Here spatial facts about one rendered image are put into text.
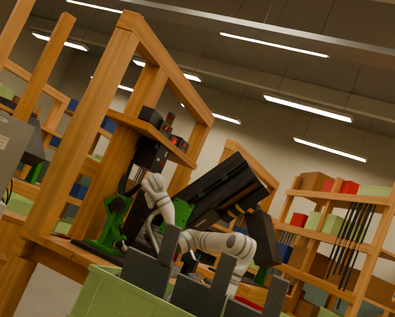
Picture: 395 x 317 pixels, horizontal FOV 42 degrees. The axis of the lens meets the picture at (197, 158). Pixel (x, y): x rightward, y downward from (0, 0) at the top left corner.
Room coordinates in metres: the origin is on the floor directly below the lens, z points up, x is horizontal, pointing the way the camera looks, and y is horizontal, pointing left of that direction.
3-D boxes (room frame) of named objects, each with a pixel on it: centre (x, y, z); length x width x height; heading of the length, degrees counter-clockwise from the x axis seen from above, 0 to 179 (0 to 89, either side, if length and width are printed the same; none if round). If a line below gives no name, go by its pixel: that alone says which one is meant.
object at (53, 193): (2.95, 0.28, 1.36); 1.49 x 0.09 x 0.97; 161
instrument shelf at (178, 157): (2.94, 0.25, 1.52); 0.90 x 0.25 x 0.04; 161
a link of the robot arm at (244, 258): (2.06, -0.30, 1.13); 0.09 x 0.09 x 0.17; 26
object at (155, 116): (2.65, 0.30, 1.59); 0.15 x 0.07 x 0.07; 161
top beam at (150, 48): (2.95, 0.28, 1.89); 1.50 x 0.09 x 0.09; 161
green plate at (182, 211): (2.76, -0.03, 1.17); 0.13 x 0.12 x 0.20; 161
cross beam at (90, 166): (2.97, 0.35, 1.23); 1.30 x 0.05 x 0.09; 161
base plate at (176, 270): (2.85, 0.00, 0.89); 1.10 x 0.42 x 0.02; 161
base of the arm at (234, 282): (2.06, -0.30, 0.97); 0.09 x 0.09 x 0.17; 75
